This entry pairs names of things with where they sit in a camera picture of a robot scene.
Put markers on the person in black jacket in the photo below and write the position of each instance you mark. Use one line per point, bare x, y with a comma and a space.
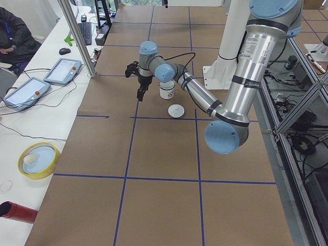
17, 43

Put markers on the white enamel mug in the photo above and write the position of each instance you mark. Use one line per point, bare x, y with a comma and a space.
167, 94

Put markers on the black keyboard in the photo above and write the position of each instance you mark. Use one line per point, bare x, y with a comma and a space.
86, 32

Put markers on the grey label printer box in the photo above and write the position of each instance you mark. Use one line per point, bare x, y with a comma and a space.
100, 39

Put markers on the green plastic clip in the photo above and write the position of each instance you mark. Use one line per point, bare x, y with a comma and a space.
69, 40

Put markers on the teach pendant tablet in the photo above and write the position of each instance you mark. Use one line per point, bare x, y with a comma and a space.
27, 94
63, 71

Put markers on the aluminium frame post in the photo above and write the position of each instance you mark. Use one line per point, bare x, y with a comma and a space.
71, 19

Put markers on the black computer mouse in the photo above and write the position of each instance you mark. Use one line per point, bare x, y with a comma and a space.
64, 51

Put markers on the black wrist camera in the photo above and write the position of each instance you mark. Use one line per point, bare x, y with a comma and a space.
132, 69

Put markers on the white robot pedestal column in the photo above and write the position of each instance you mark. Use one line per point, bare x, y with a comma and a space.
218, 76

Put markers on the white mug lid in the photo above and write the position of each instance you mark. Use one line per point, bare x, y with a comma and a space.
176, 111

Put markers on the red cylinder tube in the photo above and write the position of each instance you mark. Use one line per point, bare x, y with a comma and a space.
17, 212

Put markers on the near teach pendant tablet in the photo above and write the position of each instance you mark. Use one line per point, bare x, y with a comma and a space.
27, 94

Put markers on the yellow rimmed blue bowl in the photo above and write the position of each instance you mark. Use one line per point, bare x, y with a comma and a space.
38, 161

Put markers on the far teach pendant tablet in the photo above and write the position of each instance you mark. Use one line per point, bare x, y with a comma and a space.
63, 71

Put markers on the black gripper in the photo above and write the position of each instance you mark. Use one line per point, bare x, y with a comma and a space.
143, 81

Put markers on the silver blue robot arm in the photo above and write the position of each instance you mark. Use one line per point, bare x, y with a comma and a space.
268, 22

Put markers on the clear petri dish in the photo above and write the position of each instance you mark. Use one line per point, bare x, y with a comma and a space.
6, 186

